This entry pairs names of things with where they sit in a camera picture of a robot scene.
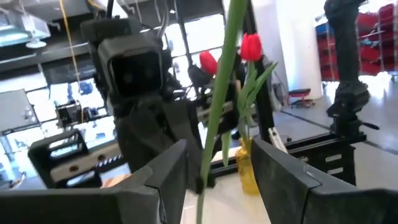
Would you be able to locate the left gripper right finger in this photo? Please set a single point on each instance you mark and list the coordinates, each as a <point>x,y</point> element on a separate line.
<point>311,205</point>

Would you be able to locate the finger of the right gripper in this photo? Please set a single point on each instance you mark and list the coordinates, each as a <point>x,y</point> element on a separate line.
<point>189,124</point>

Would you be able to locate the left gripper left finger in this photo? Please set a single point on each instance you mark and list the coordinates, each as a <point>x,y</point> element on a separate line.
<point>93,208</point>

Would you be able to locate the large green foreground stem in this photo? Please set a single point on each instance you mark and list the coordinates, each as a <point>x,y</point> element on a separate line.
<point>222,77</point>

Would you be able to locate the yellow glass vase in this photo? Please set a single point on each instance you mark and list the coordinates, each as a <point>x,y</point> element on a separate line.
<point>247,174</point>

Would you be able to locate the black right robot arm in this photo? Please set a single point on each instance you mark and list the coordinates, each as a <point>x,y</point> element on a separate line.
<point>345,62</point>

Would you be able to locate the black equipment block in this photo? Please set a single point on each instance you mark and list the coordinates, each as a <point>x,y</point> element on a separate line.
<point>40,161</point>

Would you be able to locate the red black rolling stool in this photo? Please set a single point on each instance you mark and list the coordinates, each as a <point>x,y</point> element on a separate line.
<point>299,92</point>

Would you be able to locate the white pillar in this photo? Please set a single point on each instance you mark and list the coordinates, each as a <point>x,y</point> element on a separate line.
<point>295,46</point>

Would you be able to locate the red storage shelving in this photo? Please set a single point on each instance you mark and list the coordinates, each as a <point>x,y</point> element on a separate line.
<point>373,53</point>

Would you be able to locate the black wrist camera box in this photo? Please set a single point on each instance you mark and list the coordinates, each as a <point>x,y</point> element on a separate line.
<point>133,71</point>

